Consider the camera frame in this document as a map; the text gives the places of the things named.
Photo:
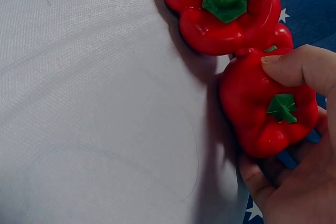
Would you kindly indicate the red bell pepper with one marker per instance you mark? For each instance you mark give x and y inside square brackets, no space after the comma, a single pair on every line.
[249,108]
[210,37]
[283,37]

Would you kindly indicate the person's right hand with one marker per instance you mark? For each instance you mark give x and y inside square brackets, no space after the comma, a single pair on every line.
[302,195]

